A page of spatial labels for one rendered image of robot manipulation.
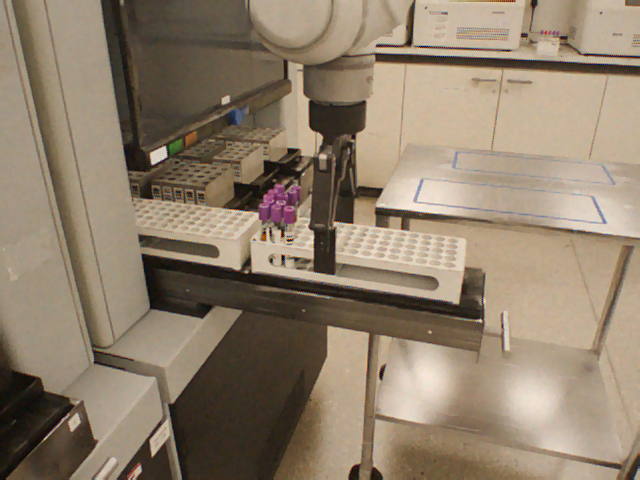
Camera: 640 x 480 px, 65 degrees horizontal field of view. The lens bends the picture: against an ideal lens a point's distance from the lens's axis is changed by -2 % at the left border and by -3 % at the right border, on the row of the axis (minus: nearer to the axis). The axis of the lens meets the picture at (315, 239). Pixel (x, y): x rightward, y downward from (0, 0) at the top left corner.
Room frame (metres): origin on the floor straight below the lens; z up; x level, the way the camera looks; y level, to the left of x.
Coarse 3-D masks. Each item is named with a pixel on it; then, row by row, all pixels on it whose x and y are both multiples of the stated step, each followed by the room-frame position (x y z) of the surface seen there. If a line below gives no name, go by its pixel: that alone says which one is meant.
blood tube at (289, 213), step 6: (288, 210) 0.64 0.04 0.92; (294, 210) 0.64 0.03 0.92; (288, 216) 0.63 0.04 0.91; (294, 216) 0.64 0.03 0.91; (288, 222) 0.63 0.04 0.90; (294, 222) 0.64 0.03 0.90; (288, 228) 0.64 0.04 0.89; (288, 234) 0.64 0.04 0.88; (288, 240) 0.64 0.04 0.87; (288, 258) 0.64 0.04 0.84; (288, 264) 0.64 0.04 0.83
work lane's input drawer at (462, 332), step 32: (160, 288) 0.68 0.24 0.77; (192, 288) 0.66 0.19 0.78; (224, 288) 0.65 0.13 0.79; (256, 288) 0.63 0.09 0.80; (288, 288) 0.63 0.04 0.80; (320, 288) 0.61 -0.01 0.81; (352, 288) 0.60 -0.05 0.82; (480, 288) 0.60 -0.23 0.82; (320, 320) 0.60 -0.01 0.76; (352, 320) 0.59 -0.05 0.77; (384, 320) 0.58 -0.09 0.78; (416, 320) 0.56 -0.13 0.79; (448, 320) 0.55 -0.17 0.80; (480, 320) 0.54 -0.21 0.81; (512, 352) 0.55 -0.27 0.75
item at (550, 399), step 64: (384, 192) 0.96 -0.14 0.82; (448, 192) 0.96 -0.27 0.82; (512, 192) 0.96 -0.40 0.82; (576, 192) 0.97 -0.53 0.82; (384, 384) 1.01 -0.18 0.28; (448, 384) 1.00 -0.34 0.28; (512, 384) 1.00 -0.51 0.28; (576, 384) 1.00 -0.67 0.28; (512, 448) 0.81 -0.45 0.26; (576, 448) 0.79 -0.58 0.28
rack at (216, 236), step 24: (144, 216) 0.74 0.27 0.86; (168, 216) 0.74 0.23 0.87; (192, 216) 0.74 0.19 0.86; (216, 216) 0.75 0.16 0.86; (240, 216) 0.74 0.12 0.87; (144, 240) 0.73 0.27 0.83; (168, 240) 0.77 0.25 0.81; (192, 240) 0.68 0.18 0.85; (216, 240) 0.67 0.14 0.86; (240, 240) 0.67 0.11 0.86; (216, 264) 0.67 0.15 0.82; (240, 264) 0.66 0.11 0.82
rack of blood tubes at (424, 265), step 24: (312, 240) 0.66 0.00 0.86; (360, 240) 0.66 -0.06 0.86; (384, 240) 0.66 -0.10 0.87; (408, 240) 0.66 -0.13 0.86; (432, 240) 0.65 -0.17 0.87; (456, 240) 0.66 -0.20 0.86; (264, 264) 0.64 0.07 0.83; (312, 264) 0.65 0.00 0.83; (336, 264) 0.65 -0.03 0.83; (360, 264) 0.60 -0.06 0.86; (384, 264) 0.59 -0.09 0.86; (408, 264) 0.59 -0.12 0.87; (432, 264) 0.60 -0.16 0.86; (456, 264) 0.58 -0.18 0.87; (384, 288) 0.59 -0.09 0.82; (408, 288) 0.58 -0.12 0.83; (432, 288) 0.62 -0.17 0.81; (456, 288) 0.57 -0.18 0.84
